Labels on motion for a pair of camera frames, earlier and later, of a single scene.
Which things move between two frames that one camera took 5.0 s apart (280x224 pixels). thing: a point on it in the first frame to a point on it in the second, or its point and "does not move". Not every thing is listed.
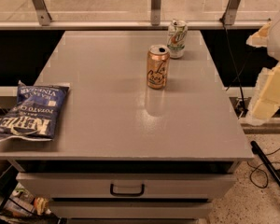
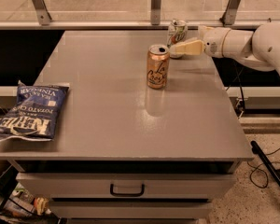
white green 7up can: x=176 y=36 does not move
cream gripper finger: x=272 y=91 to x=213 y=38
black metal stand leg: x=257 y=148 does not move
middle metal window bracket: x=156 y=5 does not move
